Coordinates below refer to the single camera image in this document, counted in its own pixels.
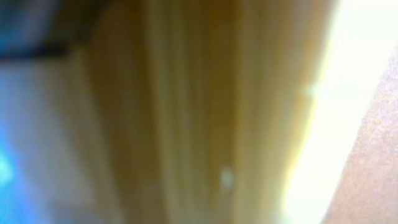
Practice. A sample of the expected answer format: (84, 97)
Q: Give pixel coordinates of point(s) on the spaghetti pack with red ends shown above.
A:
(247, 111)

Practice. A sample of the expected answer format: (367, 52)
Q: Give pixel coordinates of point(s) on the white barcode scanner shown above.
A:
(42, 178)

